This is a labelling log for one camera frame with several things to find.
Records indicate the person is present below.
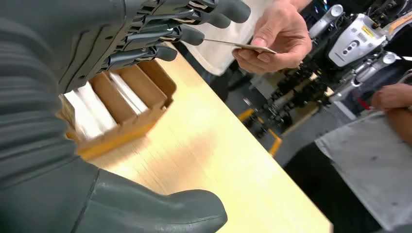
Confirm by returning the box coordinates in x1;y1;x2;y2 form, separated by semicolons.
284;83;412;233
180;0;314;77

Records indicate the wooden card organizer box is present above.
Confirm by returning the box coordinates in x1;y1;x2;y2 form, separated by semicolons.
59;59;178;162

